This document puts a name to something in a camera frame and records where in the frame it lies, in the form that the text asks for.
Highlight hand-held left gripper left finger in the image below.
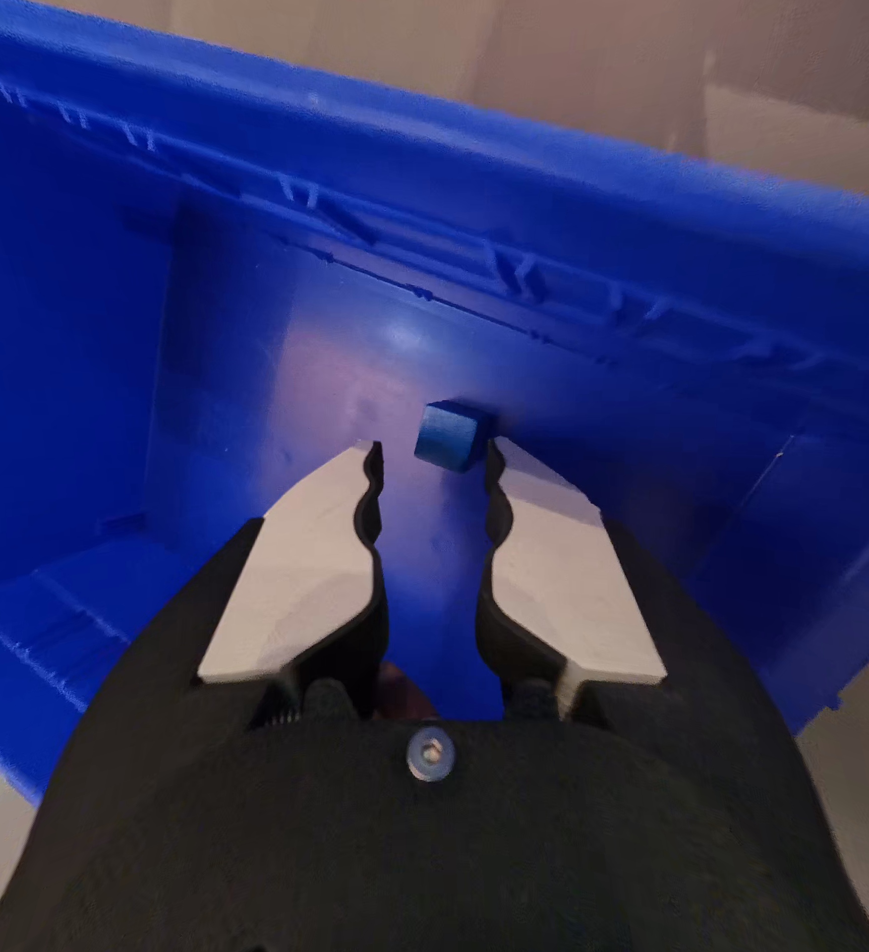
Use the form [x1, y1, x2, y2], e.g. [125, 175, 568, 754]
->
[196, 440, 392, 718]

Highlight white cardboard box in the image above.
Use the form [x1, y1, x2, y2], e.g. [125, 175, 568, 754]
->
[702, 45, 869, 203]

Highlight blue plastic bin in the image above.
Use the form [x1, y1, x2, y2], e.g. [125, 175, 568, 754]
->
[0, 0, 869, 808]

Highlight person's left hand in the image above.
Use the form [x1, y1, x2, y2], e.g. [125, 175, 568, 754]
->
[378, 665, 439, 720]

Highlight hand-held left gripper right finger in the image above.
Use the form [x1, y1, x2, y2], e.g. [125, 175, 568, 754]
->
[476, 437, 667, 716]

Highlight blue taped wooden cube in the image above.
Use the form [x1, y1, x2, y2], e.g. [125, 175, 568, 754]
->
[413, 400, 496, 473]

